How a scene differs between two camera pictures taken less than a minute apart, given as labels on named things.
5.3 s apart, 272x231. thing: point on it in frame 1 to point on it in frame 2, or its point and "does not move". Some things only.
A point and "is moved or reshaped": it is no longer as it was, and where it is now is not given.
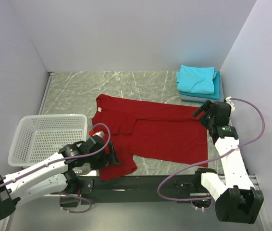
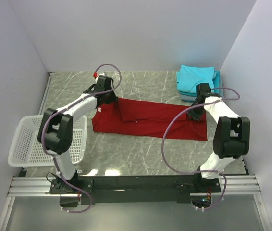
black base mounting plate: x=139 y=189 does not move
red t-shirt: x=166 y=132 is moved or reshaped
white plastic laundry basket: x=38 y=137 does not move
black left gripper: x=112 y=158 to x=113 y=97
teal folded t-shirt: x=216 y=96 does not move
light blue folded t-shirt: x=196 y=79 does not move
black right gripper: x=204 y=107 to x=194 y=116
